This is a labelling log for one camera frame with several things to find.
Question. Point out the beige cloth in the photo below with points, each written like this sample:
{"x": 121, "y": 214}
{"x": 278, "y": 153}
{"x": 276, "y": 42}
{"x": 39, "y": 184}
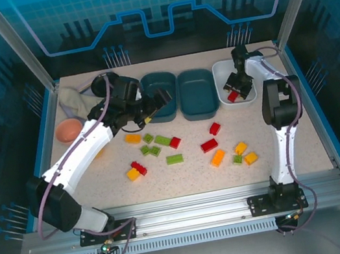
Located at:
{"x": 76, "y": 100}

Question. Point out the white plastic container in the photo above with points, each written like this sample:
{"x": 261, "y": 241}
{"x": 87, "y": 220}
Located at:
{"x": 222, "y": 70}

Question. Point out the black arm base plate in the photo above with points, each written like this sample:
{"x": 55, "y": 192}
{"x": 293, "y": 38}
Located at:
{"x": 258, "y": 207}
{"x": 87, "y": 238}

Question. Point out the red lego brick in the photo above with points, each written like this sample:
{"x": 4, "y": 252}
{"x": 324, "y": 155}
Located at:
{"x": 175, "y": 142}
{"x": 209, "y": 145}
{"x": 214, "y": 128}
{"x": 139, "y": 168}
{"x": 233, "y": 96}

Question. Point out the lavender tray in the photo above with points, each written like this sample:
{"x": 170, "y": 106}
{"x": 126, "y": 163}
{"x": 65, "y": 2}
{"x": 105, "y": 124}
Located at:
{"x": 72, "y": 115}

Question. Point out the teal plastic container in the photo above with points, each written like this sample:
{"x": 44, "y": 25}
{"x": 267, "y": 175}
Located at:
{"x": 197, "y": 96}
{"x": 157, "y": 81}

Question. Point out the small black pan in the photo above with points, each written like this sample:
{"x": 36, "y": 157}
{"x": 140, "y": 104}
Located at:
{"x": 97, "y": 85}

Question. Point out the pink cup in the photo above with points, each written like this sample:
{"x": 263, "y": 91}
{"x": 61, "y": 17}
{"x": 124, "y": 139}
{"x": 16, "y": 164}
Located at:
{"x": 68, "y": 130}

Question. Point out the yellow lego brick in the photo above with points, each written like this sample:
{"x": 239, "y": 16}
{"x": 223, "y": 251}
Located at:
{"x": 133, "y": 174}
{"x": 241, "y": 147}
{"x": 250, "y": 158}

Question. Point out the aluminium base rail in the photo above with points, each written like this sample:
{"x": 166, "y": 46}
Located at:
{"x": 188, "y": 212}

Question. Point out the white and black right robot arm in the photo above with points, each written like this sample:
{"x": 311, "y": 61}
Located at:
{"x": 285, "y": 152}

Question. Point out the blue table edge strip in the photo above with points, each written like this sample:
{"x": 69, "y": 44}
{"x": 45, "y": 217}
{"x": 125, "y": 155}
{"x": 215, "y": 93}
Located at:
{"x": 39, "y": 156}

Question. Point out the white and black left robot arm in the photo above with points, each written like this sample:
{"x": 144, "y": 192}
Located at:
{"x": 92, "y": 137}

